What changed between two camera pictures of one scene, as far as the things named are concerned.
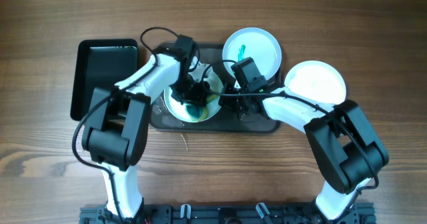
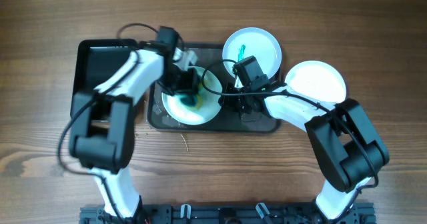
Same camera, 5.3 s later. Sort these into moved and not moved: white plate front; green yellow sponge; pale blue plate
Moved: green yellow sponge
Not moved: white plate front; pale blue plate
